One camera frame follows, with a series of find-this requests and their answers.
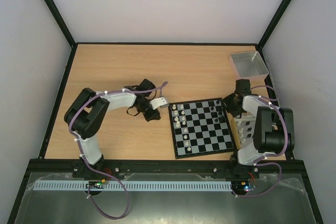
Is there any metal tin tray with pieces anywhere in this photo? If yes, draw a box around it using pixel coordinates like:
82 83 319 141
230 113 256 149

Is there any black white chess board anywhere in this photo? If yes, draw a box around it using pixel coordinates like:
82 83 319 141
168 98 237 159

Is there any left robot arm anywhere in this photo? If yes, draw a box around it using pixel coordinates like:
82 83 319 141
64 79 167 166

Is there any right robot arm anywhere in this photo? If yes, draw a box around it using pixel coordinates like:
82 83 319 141
223 79 295 178

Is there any empty metal tin box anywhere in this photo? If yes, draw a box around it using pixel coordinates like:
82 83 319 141
229 51 269 80

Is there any metal sheet front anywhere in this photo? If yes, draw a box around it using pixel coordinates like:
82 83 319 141
15 173 316 223

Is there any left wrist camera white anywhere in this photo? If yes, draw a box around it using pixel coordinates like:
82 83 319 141
150 97 169 110

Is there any grey slotted cable duct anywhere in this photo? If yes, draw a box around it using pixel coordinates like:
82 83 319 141
33 180 232 192

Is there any black aluminium frame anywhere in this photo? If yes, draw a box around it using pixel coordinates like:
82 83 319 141
6 0 325 224

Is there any black mounting rail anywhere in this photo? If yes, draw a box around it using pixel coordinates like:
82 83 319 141
73 159 259 179

